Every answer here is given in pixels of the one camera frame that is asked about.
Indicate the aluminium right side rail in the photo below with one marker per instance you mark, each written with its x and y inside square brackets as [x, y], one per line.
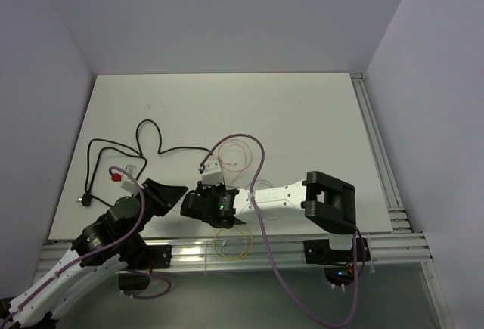
[397, 212]

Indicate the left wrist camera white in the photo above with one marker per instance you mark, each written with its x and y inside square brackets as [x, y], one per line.
[125, 183]

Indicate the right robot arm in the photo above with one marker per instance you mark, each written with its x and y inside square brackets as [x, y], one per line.
[326, 201]

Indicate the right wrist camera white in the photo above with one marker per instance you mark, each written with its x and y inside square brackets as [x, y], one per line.
[211, 173]

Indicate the aluminium front rail frame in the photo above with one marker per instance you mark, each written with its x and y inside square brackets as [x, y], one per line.
[243, 252]

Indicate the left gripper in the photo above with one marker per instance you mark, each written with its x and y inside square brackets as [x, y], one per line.
[165, 196]

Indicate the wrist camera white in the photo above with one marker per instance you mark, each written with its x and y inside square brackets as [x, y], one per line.
[125, 183]
[211, 173]

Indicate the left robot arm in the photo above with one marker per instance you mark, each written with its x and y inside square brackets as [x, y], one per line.
[114, 239]

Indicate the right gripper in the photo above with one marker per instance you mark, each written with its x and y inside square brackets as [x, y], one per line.
[206, 190]

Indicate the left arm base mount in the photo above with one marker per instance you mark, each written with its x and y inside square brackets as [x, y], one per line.
[136, 279]

